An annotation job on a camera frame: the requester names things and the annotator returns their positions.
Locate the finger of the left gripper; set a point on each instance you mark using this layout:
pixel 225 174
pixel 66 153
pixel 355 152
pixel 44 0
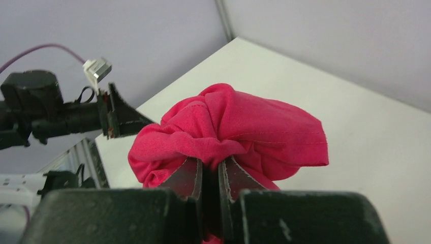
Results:
pixel 118 119

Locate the pink t shirt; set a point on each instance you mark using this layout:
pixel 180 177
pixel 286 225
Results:
pixel 271 140

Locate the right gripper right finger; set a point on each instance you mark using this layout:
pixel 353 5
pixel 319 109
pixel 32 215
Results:
pixel 233 180

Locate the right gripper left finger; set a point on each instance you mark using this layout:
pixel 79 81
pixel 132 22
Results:
pixel 186 180

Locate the right aluminium corner post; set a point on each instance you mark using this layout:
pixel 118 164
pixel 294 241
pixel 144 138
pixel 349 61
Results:
pixel 225 19

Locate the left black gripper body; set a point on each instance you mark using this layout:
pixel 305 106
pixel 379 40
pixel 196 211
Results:
pixel 33 105

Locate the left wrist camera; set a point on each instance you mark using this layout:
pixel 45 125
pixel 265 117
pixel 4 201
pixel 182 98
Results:
pixel 96 70

